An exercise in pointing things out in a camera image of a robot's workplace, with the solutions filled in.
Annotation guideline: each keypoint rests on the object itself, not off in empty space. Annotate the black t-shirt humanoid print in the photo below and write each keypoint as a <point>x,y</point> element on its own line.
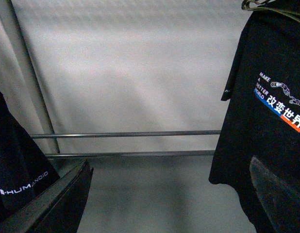
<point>25,172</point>

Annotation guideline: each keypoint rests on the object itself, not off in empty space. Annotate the rack upright pole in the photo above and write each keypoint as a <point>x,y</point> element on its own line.
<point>15,35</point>

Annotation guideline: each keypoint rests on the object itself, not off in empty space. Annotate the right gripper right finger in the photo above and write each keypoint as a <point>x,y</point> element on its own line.
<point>279,194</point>

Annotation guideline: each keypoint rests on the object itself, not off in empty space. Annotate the hanging black t-shirt slogan print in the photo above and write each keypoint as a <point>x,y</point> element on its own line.
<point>263,115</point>

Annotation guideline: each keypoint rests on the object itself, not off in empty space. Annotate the metal wire hanger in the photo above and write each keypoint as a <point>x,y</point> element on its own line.
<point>245,5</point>

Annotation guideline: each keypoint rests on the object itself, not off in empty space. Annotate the lower rack crossbar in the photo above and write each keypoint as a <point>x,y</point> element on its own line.
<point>184,153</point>

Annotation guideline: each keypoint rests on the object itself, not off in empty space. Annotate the upper rack crossbar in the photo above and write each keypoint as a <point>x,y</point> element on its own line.
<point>127,134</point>

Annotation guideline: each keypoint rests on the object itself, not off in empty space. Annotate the rack crossbar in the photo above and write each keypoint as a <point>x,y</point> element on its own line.
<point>127,134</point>
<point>184,153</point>

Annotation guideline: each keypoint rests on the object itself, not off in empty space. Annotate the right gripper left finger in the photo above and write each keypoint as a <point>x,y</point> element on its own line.
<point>57,210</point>

